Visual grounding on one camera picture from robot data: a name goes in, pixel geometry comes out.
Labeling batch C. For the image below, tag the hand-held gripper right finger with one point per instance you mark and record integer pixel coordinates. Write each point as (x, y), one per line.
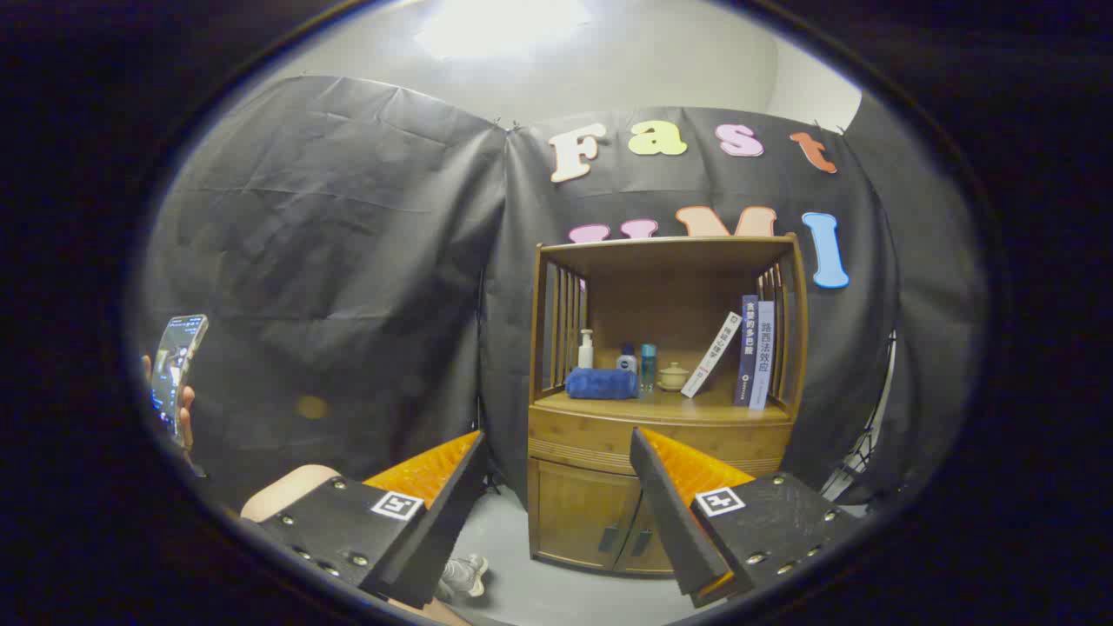
(674, 522)

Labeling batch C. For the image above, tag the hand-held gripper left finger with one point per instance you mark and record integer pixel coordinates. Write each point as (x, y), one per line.
(448, 513)

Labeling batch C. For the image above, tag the wooden cabinet door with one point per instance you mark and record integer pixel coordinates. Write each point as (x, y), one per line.
(574, 513)
(648, 556)

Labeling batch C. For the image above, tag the wooden countertop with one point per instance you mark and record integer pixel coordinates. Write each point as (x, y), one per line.
(643, 407)

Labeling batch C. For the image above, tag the wooden cabinet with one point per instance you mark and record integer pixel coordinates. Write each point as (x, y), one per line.
(661, 296)

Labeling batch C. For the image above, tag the grey shoe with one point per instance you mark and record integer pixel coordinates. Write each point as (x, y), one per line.
(465, 576)

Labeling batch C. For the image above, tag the beige lidded teacup with saucer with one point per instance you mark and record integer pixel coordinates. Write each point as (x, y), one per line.
(673, 377)

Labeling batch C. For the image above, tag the blue folded towel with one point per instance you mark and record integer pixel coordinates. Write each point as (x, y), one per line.
(600, 384)

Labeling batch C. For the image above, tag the clear blue bottle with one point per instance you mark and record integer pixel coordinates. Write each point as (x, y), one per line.
(649, 365)

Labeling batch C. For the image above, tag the person's bare leg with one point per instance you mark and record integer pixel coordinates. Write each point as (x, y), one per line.
(287, 491)

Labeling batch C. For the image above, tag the white bottle with blue cap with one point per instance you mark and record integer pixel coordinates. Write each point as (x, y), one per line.
(627, 362)

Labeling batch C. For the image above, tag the white book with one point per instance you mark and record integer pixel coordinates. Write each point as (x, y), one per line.
(711, 355)

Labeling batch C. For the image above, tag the dark blue book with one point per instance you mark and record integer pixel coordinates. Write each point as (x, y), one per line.
(746, 356)

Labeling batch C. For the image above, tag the pale purple book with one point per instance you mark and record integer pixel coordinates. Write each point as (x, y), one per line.
(763, 356)

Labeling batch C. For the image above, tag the white pump bottle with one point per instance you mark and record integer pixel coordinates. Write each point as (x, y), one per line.
(586, 352)

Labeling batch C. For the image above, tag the smartphone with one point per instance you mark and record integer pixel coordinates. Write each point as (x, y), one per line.
(176, 365)

